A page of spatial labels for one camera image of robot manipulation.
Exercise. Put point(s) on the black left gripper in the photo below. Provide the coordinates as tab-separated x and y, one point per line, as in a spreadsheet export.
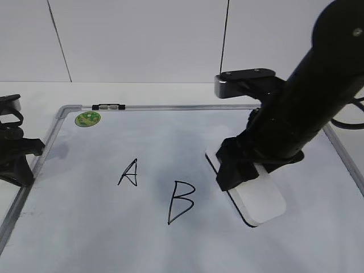
14	150

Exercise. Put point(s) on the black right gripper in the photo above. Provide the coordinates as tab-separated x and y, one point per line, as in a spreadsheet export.
264	141

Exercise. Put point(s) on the white whiteboard eraser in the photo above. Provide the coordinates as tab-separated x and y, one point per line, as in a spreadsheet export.
259	200

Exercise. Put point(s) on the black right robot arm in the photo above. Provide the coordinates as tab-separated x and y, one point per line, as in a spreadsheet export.
293	111

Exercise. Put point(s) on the round green magnet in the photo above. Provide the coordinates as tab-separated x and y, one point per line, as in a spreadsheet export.
87	119

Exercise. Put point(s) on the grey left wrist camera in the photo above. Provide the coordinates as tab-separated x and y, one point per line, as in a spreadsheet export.
10	103

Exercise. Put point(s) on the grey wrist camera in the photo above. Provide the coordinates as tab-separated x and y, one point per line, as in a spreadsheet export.
10	103
257	83

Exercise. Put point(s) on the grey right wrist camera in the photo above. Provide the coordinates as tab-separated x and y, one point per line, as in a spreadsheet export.
257	83

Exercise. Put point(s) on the white whiteboard with grey frame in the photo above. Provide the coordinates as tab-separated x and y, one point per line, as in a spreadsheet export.
137	192

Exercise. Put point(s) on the black hanger clip on frame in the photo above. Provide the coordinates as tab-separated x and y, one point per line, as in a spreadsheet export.
101	107

